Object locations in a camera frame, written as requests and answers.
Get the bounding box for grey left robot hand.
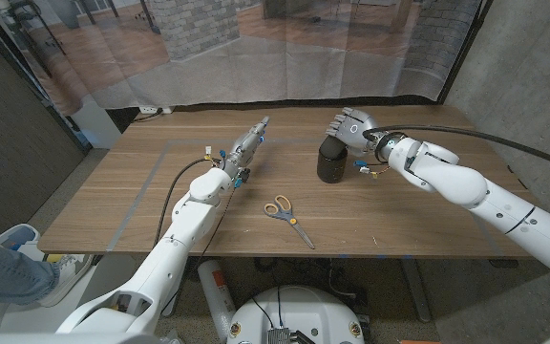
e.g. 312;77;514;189
220;116;271;182

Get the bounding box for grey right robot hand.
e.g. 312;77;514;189
325;107;382;158

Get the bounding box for black mug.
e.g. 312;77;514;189
316;146;349;184

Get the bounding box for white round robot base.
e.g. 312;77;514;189
226;285;366;344

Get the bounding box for printed room backdrop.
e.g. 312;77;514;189
0;0;484;118

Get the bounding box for black backdrop stand pole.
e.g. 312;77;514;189
436;0;495;104
0;0;91;154

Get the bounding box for white roll with orange label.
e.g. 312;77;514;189
197;259;237;343

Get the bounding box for white sneaker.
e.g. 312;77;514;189
38;254;95;308

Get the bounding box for dark grey partition panel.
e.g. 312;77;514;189
0;9;88;240

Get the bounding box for white and blue step stool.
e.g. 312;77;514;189
0;223;41;262

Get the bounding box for white robot torso edge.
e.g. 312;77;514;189
0;331;164;344

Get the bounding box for person's leg in jeans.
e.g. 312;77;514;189
0;225;61;326

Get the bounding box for scissors with yellow grey handles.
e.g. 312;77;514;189
263;194;316;250

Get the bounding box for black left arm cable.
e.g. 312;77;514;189
153;157;222;247

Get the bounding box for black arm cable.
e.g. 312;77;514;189
363;124;550;175
153;157;222;247

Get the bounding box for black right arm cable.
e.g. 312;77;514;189
363;124;550;175

